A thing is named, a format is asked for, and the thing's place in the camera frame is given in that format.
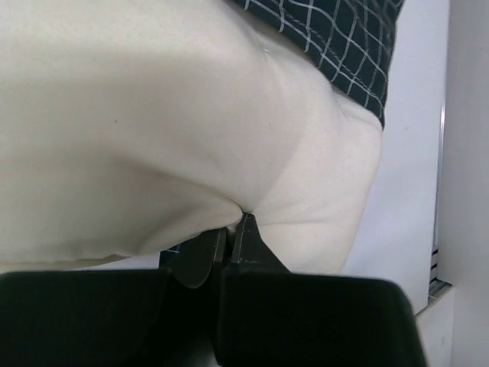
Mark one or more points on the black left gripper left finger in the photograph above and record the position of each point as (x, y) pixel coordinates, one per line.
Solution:
(131, 317)

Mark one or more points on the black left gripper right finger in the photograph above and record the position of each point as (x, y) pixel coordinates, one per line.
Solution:
(269, 316)

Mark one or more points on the cream white pillow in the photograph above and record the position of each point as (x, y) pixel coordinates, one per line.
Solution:
(128, 127)

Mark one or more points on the dark plaid pillowcase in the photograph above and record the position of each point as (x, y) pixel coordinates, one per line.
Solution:
(351, 42)

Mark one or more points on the aluminium side rail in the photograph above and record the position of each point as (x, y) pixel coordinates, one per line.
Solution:
(435, 284)

